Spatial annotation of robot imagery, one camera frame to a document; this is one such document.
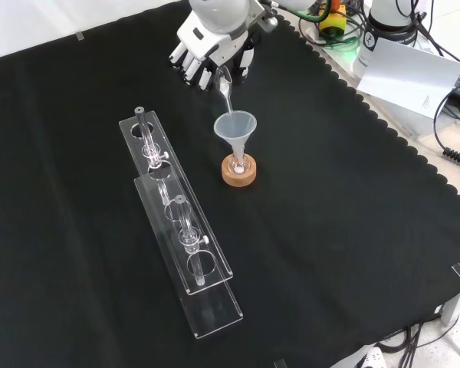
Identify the clear acrylic funnel stand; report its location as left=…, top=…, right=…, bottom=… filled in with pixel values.
left=118, top=106, right=245, bottom=342

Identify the pale board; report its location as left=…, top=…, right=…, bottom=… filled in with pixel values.
left=356, top=38, right=460, bottom=124

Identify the black bench cloth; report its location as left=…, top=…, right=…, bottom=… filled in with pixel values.
left=0, top=0, right=460, bottom=368

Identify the white power strip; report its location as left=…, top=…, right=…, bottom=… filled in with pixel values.
left=351, top=343, right=386, bottom=368

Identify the clear round-bottom flask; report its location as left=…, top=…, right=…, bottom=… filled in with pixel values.
left=225, top=148, right=251, bottom=176

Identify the yellow stop button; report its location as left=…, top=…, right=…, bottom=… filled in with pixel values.
left=317, top=0, right=348, bottom=40

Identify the clear acrylic corner bracket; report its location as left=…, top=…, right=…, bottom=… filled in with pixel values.
left=439, top=262, right=460, bottom=327

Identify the translucent plastic funnel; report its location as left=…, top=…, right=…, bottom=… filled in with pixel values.
left=213, top=110, right=258, bottom=163

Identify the cork ring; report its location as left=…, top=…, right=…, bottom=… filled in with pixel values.
left=221, top=152, right=259, bottom=189

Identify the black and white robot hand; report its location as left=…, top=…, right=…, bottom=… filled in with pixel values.
left=167, top=0, right=271, bottom=91

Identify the green cable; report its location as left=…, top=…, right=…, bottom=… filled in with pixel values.
left=270, top=0, right=364, bottom=50

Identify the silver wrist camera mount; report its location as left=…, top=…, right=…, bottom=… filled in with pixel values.
left=255, top=0, right=281, bottom=34

